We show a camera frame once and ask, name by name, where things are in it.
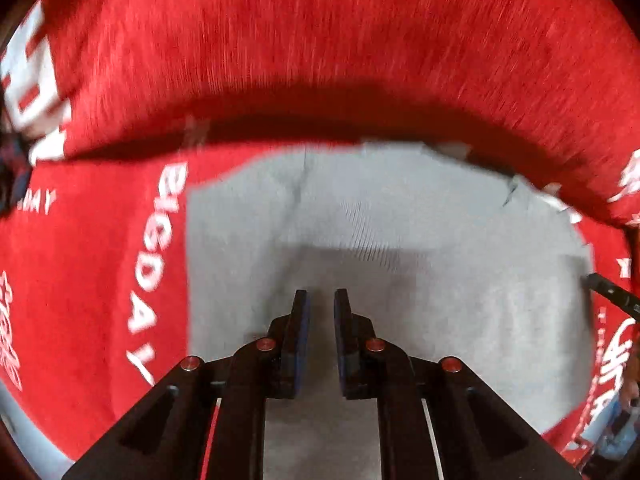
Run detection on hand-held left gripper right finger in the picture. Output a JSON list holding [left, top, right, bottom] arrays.
[[333, 288, 585, 480]]

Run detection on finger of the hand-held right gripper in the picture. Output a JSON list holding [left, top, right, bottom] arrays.
[[585, 272, 640, 320]]

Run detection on grey knit sweater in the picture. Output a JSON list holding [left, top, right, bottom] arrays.
[[186, 141, 596, 480]]

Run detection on red printed t-shirt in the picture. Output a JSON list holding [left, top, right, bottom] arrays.
[[0, 0, 640, 480]]

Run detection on blue plastic object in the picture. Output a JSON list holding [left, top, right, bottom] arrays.
[[597, 377, 640, 466]]

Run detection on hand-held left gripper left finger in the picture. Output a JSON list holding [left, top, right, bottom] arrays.
[[61, 288, 312, 480]]

